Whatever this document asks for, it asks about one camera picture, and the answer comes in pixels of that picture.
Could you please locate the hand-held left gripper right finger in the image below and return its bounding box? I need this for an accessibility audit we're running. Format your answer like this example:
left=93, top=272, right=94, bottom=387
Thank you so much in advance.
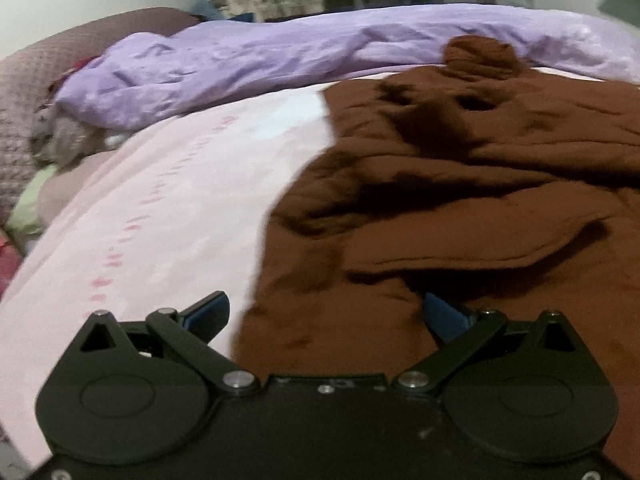
left=392, top=292, right=585, bottom=396

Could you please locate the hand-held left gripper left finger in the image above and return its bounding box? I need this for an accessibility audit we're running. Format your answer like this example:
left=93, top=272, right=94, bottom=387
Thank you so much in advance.
left=75, top=290, right=259, bottom=397

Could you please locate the brown fleece garment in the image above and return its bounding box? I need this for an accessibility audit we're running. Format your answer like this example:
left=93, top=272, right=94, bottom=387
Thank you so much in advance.
left=232, top=35, right=640, bottom=441

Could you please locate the pile of blue clothes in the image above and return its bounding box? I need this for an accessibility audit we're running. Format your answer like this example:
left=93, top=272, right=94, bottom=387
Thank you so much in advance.
left=192, top=0, right=256, bottom=23

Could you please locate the pink printed bed sheet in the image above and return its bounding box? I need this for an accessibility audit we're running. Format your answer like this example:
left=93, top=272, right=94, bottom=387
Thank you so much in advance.
left=0, top=66, right=601, bottom=466

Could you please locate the light green pillow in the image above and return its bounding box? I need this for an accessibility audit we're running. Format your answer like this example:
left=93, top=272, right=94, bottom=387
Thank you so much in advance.
left=7, top=165, right=58, bottom=236

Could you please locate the red printed cloth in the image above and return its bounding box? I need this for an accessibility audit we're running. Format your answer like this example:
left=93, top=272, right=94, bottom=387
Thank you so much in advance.
left=0, top=230, right=23, bottom=301

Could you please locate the grey cloth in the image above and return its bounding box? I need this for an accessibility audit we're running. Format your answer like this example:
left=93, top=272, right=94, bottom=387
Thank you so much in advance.
left=30, top=110, right=126, bottom=167

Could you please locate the purple quilt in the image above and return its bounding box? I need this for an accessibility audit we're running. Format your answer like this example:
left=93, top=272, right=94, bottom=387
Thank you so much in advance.
left=55, top=2, right=640, bottom=133

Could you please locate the mauve quilted headboard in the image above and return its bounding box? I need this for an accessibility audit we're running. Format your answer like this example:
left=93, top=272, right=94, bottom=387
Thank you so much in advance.
left=0, top=7, right=201, bottom=221

